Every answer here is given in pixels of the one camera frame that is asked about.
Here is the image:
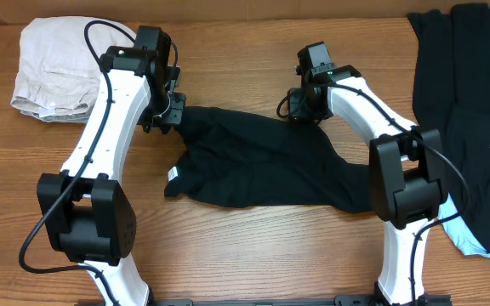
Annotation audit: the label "black knit garment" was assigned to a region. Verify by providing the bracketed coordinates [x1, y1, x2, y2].
[407, 3, 490, 253]

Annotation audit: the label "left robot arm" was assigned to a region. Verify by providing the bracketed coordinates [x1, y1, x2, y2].
[19, 25, 185, 305]

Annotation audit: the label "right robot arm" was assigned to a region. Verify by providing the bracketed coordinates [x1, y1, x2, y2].
[285, 42, 452, 306]

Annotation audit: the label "grey folded garment under trousers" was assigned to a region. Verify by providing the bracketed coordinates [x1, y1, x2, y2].
[20, 108, 92, 123]

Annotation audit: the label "black t-shirt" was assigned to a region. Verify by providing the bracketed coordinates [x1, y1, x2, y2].
[164, 107, 372, 213]

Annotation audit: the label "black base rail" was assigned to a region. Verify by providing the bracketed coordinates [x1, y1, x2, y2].
[74, 295, 453, 306]

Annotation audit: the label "beige folded trousers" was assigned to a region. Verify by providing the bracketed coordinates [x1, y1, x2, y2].
[10, 16, 136, 115]

